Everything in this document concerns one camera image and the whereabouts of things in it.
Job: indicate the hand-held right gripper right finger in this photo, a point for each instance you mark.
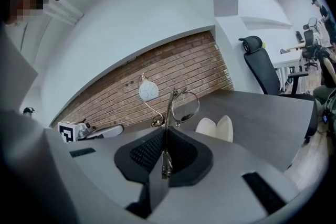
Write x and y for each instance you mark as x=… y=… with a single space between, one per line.
x=231 y=165

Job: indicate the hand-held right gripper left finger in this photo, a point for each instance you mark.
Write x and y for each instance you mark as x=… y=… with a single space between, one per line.
x=105 y=165

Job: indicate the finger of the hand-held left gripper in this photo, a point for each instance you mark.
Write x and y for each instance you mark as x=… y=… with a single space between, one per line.
x=110 y=131

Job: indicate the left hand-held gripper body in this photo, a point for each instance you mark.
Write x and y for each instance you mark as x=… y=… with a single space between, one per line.
x=67 y=132

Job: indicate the beige plastic case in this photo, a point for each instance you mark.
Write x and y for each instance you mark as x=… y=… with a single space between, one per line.
x=225 y=128

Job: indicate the gold-rimmed eyeglasses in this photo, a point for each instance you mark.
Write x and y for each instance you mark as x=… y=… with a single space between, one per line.
x=187 y=106

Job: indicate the gold lamp with white globe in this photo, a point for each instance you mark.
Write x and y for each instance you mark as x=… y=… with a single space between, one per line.
x=148 y=90

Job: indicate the black mesh office chair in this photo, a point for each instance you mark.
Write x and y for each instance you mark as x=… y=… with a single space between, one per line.
x=262 y=70

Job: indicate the white desk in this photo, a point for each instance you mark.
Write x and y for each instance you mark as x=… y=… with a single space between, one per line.
x=288 y=60

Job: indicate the black swivel chair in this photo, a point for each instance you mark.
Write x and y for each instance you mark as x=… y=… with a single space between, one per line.
x=309 y=42

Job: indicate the grey wall panel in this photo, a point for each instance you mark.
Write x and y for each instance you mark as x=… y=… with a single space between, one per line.
x=225 y=6

